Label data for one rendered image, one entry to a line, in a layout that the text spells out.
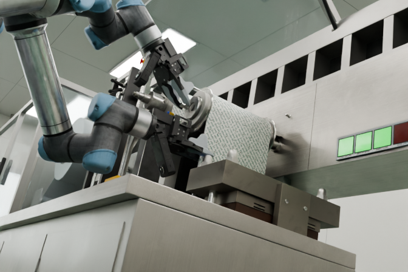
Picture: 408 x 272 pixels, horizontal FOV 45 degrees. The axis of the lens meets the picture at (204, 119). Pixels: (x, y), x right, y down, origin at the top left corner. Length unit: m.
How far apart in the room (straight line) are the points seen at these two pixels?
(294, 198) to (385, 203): 3.10
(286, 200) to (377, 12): 0.66
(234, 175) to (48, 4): 0.56
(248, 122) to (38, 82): 0.63
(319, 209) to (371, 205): 3.08
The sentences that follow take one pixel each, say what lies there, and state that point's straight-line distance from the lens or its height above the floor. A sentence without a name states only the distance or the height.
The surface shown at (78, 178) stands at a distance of 2.32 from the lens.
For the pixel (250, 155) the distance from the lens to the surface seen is 1.49.
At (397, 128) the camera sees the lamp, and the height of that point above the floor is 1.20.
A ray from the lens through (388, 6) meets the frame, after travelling 1.58.
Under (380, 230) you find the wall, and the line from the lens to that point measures 4.31.
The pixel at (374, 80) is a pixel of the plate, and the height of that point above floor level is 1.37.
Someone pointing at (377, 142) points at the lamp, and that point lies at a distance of 1.36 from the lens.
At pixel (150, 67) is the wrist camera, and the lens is 1.44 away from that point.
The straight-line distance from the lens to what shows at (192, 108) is 1.47.
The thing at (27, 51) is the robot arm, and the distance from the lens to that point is 1.23.
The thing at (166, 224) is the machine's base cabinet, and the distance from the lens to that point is 1.00.
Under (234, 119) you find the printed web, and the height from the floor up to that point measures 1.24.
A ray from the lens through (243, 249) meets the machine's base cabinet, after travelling 1.10.
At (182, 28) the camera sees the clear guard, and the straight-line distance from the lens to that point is 2.26.
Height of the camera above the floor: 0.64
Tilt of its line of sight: 23 degrees up
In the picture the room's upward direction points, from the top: 11 degrees clockwise
